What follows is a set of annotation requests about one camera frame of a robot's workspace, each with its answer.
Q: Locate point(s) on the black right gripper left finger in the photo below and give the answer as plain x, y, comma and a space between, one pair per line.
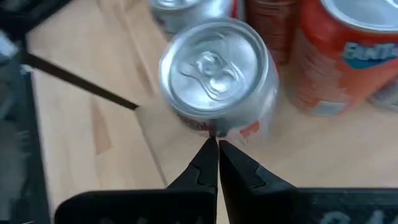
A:
186, 202

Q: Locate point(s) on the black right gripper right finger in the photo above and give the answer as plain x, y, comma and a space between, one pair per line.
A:
280, 205

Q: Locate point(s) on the silver Diet Coke can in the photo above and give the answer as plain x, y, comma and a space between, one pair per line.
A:
217, 71
186, 15

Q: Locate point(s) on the red Coca-Cola can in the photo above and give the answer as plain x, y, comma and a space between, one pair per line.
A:
326, 77
273, 31

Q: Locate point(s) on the slim silver blue can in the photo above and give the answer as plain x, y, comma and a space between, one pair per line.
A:
385, 96

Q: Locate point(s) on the wooden shelf with black frame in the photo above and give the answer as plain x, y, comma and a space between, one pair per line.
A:
186, 161

